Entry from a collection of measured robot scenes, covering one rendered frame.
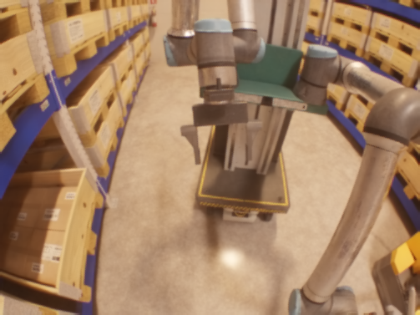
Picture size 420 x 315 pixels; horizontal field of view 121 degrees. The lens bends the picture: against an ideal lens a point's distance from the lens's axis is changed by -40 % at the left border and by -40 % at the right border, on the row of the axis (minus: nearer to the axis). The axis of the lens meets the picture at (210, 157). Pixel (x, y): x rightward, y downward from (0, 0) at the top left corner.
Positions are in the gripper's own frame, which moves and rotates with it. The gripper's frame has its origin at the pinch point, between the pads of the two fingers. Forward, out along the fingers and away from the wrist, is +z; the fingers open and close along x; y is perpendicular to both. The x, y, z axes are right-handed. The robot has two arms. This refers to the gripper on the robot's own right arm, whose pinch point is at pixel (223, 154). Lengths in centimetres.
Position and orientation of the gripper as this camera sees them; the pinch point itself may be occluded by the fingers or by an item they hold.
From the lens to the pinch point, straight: 51.7
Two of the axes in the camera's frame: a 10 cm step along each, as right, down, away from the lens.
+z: 0.9, 9.3, 3.6
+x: -10.0, 0.8, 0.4
